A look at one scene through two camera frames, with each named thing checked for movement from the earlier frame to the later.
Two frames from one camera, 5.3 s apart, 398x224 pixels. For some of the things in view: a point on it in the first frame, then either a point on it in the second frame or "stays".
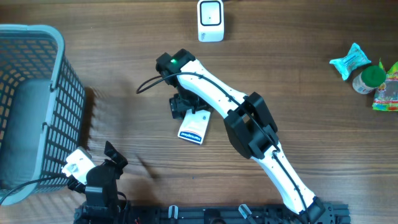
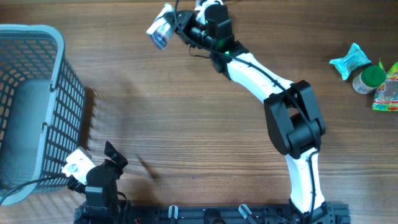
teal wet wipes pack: x=355 y=58 stays
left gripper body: x=117 y=168 stays
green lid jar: x=370 y=78 stays
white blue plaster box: x=194 y=126 -> x=160 y=30
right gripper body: x=185 y=99 -> x=188 y=17
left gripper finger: x=111 y=152 stays
